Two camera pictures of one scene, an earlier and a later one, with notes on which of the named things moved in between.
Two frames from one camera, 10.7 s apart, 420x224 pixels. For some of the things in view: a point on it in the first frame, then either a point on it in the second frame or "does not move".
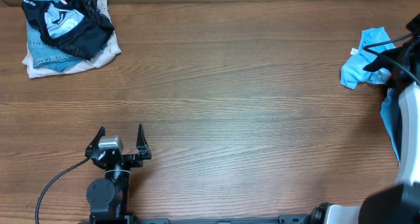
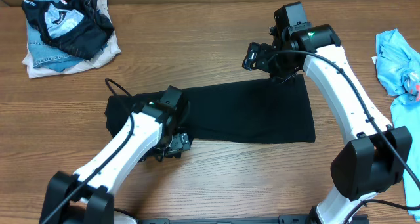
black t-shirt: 396,121 to 275,112
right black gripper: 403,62 to 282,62
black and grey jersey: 75,23 does not move
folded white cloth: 112,48 does not move
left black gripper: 137,160 to 181,141
